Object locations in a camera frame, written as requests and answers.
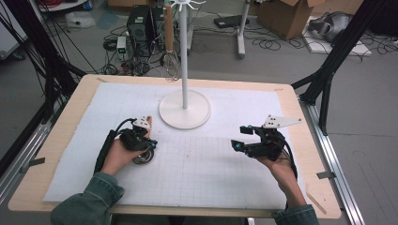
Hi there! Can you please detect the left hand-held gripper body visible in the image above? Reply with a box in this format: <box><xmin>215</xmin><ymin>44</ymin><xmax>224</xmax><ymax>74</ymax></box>
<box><xmin>119</xmin><ymin>115</ymin><xmax>153</xmax><ymax>153</ymax></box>

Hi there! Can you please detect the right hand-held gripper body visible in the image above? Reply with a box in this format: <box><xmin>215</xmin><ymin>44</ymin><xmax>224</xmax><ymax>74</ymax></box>
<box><xmin>245</xmin><ymin>114</ymin><xmax>303</xmax><ymax>162</ymax></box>

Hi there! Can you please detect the wooden-handled steel egg separator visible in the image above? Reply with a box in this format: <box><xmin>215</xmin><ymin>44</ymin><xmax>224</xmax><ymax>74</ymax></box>
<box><xmin>131</xmin><ymin>115</ymin><xmax>155</xmax><ymax>166</ymax></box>

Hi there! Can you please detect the white utensil rack stand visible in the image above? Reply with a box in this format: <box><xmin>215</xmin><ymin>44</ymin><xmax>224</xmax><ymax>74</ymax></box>
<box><xmin>158</xmin><ymin>0</ymin><xmax>212</xmax><ymax>130</ymax></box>

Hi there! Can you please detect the wooden-handled mesh strainer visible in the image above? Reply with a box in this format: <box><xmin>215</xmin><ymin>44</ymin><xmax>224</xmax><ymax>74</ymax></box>
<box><xmin>162</xmin><ymin>3</ymin><xmax>182</xmax><ymax>83</ymax></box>

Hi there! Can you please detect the person's left hand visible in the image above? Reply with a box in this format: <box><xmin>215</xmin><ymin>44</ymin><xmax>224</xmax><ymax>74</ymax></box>
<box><xmin>100</xmin><ymin>139</ymin><xmax>148</xmax><ymax>176</ymax></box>

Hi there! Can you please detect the person's right hand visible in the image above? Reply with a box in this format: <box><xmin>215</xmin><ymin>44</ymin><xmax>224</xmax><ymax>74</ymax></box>
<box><xmin>256</xmin><ymin>155</ymin><xmax>299</xmax><ymax>188</ymax></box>

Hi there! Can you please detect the white grid mat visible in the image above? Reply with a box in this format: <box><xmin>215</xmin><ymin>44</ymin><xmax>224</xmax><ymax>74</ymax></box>
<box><xmin>43</xmin><ymin>82</ymin><xmax>311</xmax><ymax>211</ymax></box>

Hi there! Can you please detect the grey tape strip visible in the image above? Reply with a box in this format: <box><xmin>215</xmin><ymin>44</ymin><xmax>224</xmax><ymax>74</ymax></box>
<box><xmin>315</xmin><ymin>171</ymin><xmax>338</xmax><ymax>180</ymax></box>
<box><xmin>19</xmin><ymin>157</ymin><xmax>47</xmax><ymax>174</ymax></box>

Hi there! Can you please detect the thin wooden strip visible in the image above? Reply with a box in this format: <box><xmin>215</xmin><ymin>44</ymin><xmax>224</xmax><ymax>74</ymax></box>
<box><xmin>305</xmin><ymin>187</ymin><xmax>328</xmax><ymax>216</ymax></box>

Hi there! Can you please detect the small white electronic box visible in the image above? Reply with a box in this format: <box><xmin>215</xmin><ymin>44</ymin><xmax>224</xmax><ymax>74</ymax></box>
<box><xmin>115</xmin><ymin>36</ymin><xmax>128</xmax><ymax>54</ymax></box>

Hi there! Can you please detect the white metal stand leg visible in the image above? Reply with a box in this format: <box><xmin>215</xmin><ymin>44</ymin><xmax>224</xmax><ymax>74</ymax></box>
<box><xmin>237</xmin><ymin>0</ymin><xmax>252</xmax><ymax>59</ymax></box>

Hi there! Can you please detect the flat black device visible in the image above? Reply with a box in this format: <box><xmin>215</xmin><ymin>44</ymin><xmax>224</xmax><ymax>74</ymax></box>
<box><xmin>213</xmin><ymin>14</ymin><xmax>251</xmax><ymax>30</ymax></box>

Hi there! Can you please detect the black computer tower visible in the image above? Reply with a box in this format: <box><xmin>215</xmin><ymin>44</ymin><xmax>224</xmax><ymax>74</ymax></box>
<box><xmin>151</xmin><ymin>5</ymin><xmax>174</xmax><ymax>51</ymax></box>
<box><xmin>126</xmin><ymin>4</ymin><xmax>153</xmax><ymax>58</ymax></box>

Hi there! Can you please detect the brown cardboard box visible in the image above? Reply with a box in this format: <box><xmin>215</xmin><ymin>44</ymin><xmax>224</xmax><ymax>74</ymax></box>
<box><xmin>256</xmin><ymin>0</ymin><xmax>327</xmax><ymax>41</ymax></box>

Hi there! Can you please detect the clear plastic bag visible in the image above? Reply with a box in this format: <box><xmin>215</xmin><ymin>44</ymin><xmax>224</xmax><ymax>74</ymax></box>
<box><xmin>65</xmin><ymin>11</ymin><xmax>97</xmax><ymax>29</ymax></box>

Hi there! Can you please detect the grey padded headset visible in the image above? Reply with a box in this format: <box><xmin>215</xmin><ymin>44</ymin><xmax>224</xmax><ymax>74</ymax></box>
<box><xmin>308</xmin><ymin>11</ymin><xmax>354</xmax><ymax>43</ymax></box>

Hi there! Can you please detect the white floor board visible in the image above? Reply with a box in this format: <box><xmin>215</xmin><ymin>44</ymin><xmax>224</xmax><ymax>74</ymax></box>
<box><xmin>303</xmin><ymin>31</ymin><xmax>373</xmax><ymax>57</ymax></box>

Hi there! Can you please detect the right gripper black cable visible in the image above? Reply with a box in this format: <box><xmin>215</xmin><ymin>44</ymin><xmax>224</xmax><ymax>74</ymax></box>
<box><xmin>279</xmin><ymin>136</ymin><xmax>299</xmax><ymax>181</ymax></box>

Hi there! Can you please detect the aluminium rail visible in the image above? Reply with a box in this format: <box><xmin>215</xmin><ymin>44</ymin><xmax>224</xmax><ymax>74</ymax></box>
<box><xmin>298</xmin><ymin>98</ymin><xmax>366</xmax><ymax>225</ymax></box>
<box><xmin>0</xmin><ymin>101</ymin><xmax>62</xmax><ymax>205</ymax></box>

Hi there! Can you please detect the black metal frame strut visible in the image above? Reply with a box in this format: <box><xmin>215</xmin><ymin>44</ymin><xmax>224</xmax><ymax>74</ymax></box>
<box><xmin>290</xmin><ymin>0</ymin><xmax>398</xmax><ymax>136</ymax></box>
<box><xmin>0</xmin><ymin>0</ymin><xmax>87</xmax><ymax>125</ymax></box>

